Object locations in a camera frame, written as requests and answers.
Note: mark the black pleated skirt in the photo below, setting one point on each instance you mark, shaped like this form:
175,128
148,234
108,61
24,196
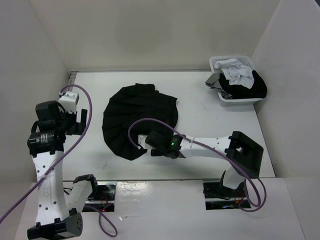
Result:
130,104

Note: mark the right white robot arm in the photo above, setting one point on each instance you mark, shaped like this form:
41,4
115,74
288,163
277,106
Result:
243,153

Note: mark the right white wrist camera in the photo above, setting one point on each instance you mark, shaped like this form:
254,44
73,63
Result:
141,141

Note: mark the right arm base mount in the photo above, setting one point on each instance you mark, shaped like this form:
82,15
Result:
218,197

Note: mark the grey garment in basket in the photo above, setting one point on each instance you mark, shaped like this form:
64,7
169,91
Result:
213,83

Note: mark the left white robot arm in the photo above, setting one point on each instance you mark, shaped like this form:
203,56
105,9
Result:
58,215

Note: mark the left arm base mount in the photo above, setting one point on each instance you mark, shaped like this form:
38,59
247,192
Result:
103,198

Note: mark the white garment in basket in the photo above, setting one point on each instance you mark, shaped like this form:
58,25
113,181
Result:
236,73

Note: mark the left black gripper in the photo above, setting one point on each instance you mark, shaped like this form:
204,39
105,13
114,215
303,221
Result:
77,128

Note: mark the white plastic laundry basket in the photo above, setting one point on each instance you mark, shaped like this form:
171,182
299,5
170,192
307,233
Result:
245,60

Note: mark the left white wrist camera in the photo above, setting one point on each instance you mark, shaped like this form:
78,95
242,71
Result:
69,101

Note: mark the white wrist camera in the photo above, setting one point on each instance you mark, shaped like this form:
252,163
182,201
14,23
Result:
69,101
141,141

